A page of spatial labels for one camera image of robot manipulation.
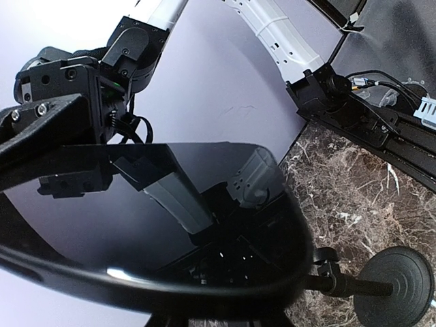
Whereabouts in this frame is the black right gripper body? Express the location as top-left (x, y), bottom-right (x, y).
top-left (14, 56), bottom-right (109, 143)

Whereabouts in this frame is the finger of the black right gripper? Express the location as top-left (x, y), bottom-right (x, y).
top-left (1, 93), bottom-right (92, 160)

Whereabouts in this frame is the dark phone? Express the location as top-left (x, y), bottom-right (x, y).
top-left (1, 142), bottom-right (313, 318)

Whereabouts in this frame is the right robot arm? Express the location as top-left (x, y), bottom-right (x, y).
top-left (1, 1), bottom-right (305, 160)

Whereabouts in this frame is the black front tripod phone stand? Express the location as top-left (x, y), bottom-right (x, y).
top-left (305, 246), bottom-right (435, 326)

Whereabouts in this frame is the white cable duct strip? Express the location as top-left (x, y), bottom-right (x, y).
top-left (414, 97), bottom-right (436, 131)

